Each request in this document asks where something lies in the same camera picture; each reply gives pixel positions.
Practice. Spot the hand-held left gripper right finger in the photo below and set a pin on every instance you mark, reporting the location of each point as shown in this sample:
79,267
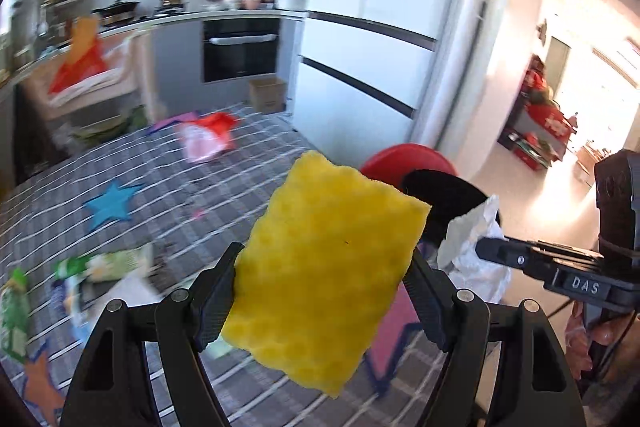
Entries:
425,302

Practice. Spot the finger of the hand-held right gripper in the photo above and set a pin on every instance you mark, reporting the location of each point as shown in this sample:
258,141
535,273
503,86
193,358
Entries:
510,254

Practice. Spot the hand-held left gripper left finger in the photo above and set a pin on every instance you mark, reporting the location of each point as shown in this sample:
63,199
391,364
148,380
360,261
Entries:
217,302

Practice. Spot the white tissue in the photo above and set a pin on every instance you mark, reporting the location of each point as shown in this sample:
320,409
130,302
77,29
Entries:
472,219

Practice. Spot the black round bin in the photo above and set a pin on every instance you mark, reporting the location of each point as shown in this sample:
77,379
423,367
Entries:
440,192

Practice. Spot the yellow sponge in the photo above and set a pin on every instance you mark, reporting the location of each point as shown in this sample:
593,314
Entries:
325,267

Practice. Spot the pink and red plastic bag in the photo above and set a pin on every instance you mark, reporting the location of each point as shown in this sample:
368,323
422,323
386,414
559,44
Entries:
205,142

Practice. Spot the green plastic bottle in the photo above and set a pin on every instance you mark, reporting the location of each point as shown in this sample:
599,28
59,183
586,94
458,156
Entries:
15,312

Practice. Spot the person's right hand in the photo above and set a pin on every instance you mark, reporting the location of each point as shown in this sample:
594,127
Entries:
610,334

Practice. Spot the grey checked tablecloth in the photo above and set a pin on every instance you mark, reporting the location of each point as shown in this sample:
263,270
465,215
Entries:
175,207

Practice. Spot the red fabric toy box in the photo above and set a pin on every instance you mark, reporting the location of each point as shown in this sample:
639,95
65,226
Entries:
545,122

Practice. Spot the red chair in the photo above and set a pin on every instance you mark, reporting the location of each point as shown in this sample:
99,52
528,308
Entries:
400,159

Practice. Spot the brown cardboard box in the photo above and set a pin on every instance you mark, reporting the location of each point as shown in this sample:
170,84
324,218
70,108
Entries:
267,96

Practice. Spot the wooden baby crib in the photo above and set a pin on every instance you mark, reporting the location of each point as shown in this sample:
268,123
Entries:
142,77

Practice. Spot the black built-in oven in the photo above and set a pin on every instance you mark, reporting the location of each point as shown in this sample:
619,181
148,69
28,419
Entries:
240,62

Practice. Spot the orange plastic basket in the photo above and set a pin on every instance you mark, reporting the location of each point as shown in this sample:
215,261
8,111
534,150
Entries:
80,74

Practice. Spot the orange board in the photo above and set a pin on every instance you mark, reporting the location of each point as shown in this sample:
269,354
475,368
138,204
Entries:
82,37

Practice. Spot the pink pot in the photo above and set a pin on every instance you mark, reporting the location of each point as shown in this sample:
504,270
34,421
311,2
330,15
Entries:
251,3

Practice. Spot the black wok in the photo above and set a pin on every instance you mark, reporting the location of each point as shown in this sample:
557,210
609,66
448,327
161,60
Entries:
117,10

